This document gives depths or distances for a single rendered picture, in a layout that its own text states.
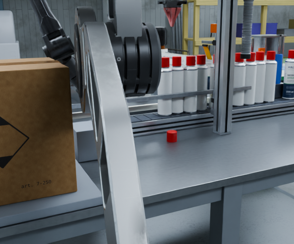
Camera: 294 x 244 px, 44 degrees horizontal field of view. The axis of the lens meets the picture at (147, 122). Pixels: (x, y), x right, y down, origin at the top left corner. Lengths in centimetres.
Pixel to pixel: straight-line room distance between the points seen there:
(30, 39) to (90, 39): 930
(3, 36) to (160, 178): 456
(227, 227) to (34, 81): 63
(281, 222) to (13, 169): 152
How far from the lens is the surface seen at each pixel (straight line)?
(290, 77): 164
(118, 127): 38
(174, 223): 192
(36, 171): 79
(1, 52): 524
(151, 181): 90
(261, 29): 685
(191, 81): 132
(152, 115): 132
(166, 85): 128
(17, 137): 76
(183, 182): 90
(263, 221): 202
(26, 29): 979
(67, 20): 977
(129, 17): 67
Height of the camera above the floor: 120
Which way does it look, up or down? 15 degrees down
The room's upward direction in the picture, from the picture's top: 1 degrees counter-clockwise
